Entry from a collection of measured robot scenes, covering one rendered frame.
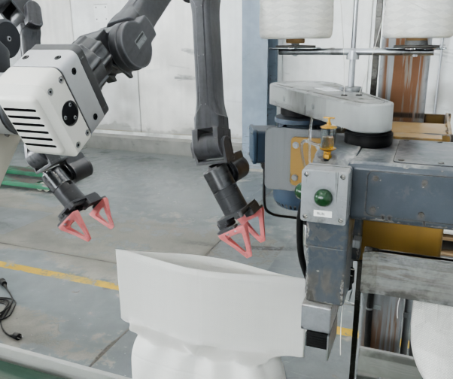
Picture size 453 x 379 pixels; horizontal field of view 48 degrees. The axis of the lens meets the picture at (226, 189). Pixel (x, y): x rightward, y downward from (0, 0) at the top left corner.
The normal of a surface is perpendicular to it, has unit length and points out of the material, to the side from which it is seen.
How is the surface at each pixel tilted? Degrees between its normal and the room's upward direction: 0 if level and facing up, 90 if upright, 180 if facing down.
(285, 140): 90
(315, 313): 90
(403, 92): 90
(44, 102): 116
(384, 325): 90
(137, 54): 79
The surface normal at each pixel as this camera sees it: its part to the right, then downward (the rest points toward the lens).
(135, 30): 0.86, -0.06
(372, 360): -0.36, 0.27
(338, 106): -0.96, 0.09
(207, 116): -0.50, 0.00
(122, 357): -0.01, -0.96
